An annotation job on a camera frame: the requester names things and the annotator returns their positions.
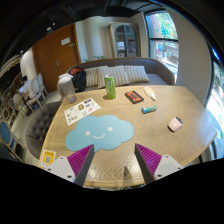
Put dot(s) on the black backpack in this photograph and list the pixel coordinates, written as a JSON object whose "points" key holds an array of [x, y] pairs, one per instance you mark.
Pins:
{"points": [[78, 78]]}

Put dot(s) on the green drink can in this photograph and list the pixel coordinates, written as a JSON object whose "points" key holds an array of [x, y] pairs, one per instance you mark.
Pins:
{"points": [[110, 86]]}

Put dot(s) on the striped cushion left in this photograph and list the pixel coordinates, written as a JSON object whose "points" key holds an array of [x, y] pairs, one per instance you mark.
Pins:
{"points": [[91, 77]]}

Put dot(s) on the clear plastic shaker bottle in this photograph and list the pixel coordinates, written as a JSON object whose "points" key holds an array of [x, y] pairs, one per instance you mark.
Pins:
{"points": [[66, 86]]}

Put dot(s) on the striped cushion middle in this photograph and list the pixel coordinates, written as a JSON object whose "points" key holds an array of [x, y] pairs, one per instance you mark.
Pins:
{"points": [[118, 72]]}

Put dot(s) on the glass door cabinet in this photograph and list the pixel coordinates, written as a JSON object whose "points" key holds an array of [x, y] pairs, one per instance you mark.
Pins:
{"points": [[124, 39]]}

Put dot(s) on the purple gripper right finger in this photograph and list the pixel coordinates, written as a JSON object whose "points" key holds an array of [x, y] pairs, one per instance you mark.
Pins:
{"points": [[148, 161]]}

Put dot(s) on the pink small cup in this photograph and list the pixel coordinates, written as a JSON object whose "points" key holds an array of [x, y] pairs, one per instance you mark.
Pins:
{"points": [[175, 124]]}

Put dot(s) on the teal small pack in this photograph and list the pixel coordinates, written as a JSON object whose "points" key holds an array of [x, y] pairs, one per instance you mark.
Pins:
{"points": [[148, 109]]}

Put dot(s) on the brown wooden door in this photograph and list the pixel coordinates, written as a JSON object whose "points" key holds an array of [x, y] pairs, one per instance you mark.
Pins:
{"points": [[55, 54]]}

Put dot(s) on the white dining chair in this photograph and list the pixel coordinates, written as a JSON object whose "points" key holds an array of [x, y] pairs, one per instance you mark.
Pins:
{"points": [[35, 92]]}

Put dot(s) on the yellow QR code sign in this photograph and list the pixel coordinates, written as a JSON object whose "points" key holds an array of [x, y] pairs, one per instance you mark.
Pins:
{"points": [[47, 158]]}

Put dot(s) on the white sticker sheet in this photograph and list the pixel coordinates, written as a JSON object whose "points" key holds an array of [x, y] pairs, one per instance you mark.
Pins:
{"points": [[81, 110]]}

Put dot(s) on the striped cushion right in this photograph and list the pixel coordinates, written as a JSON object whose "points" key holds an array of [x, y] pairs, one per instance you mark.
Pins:
{"points": [[136, 74]]}

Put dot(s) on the striped cushion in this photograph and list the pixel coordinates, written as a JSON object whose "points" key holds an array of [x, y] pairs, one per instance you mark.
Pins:
{"points": [[136, 74], [118, 72], [91, 77]]}

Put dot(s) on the grey tufted chair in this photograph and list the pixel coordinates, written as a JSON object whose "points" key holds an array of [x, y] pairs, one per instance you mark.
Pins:
{"points": [[38, 127]]}

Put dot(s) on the blue cloud mouse pad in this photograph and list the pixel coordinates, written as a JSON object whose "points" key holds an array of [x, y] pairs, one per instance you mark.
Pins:
{"points": [[106, 132]]}

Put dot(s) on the blue round back chair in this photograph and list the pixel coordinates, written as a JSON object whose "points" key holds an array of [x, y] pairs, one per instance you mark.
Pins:
{"points": [[10, 141]]}

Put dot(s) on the black orange box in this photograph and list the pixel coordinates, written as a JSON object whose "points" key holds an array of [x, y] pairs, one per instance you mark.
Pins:
{"points": [[134, 97]]}

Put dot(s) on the grey sofa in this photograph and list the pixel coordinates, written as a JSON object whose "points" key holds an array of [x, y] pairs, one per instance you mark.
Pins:
{"points": [[158, 73]]}

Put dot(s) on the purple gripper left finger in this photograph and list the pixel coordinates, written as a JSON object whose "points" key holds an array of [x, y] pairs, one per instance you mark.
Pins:
{"points": [[80, 162]]}

